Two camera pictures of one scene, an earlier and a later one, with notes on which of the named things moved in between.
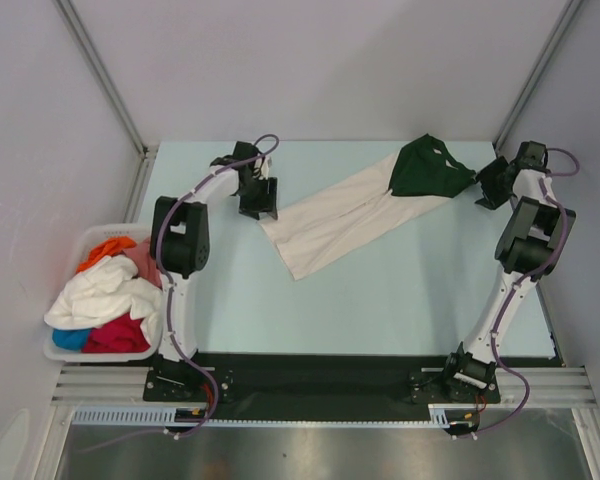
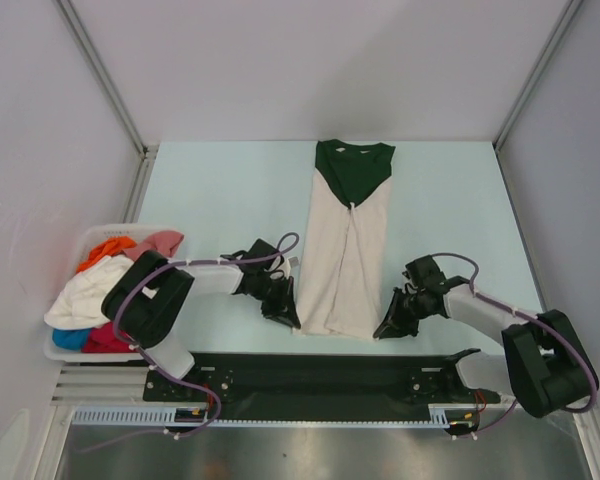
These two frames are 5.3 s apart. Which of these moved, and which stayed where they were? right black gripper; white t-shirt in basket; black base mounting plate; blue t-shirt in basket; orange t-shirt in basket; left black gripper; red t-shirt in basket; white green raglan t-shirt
Moved: left black gripper; right black gripper; white green raglan t-shirt
Stayed: white t-shirt in basket; orange t-shirt in basket; red t-shirt in basket; blue t-shirt in basket; black base mounting plate
